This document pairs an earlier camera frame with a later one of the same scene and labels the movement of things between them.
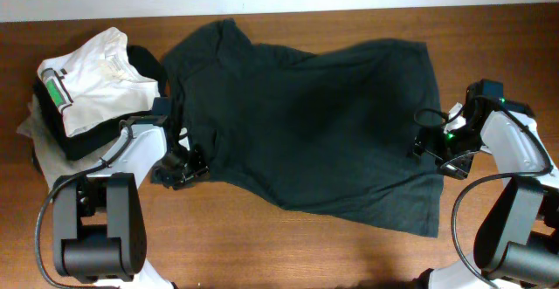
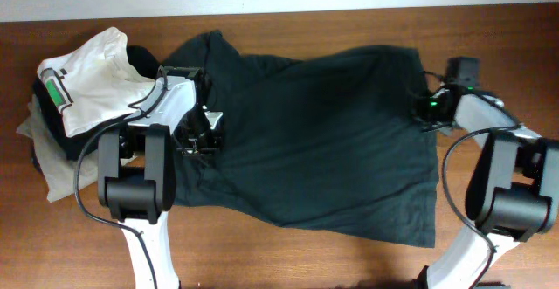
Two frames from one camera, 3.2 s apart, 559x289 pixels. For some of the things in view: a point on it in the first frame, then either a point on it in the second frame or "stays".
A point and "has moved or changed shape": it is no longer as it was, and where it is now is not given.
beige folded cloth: x=51 y=158 stays
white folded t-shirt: x=97 y=83 stays
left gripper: x=188 y=172 -> x=203 y=134
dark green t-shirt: x=335 y=128 has moved or changed shape
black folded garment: x=80 y=142 stays
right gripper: x=431 y=150 -> x=427 y=112
